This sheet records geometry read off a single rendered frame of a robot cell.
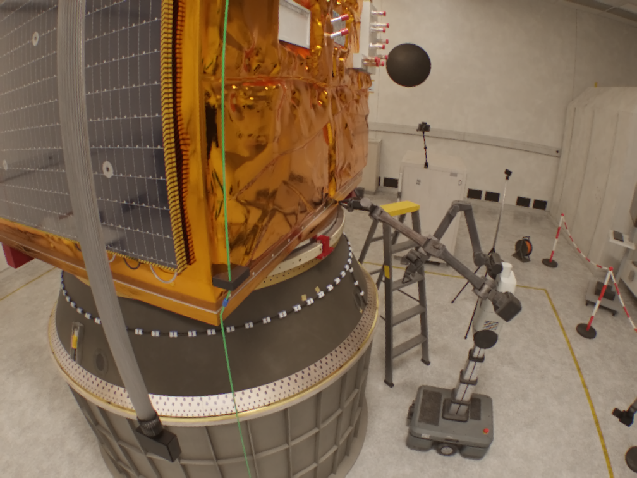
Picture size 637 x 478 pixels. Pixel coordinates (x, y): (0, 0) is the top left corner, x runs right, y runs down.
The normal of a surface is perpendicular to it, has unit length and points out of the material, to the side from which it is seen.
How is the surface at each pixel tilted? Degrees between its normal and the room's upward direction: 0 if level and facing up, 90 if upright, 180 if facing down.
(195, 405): 43
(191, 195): 92
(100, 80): 90
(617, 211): 90
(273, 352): 62
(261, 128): 79
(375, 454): 0
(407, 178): 90
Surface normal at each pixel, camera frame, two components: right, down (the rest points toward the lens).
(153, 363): 0.04, -0.08
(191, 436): 0.15, 0.40
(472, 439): -0.22, -0.39
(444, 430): 0.03, -0.92
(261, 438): 0.44, 0.37
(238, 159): 0.87, -0.11
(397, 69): -0.30, 0.37
